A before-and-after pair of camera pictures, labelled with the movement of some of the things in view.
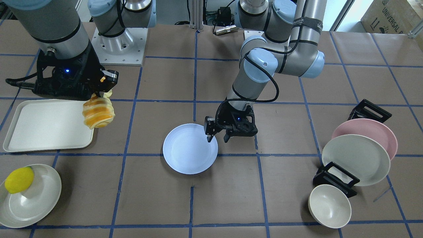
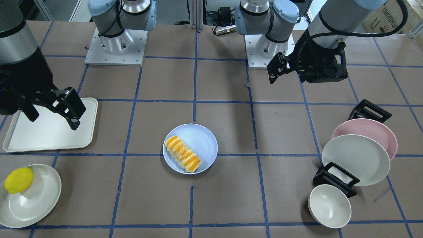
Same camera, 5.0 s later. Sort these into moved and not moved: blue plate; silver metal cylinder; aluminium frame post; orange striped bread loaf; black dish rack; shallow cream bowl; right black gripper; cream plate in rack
Moved: right black gripper; orange striped bread loaf
Not moved: shallow cream bowl; aluminium frame post; black dish rack; cream plate in rack; blue plate; silver metal cylinder
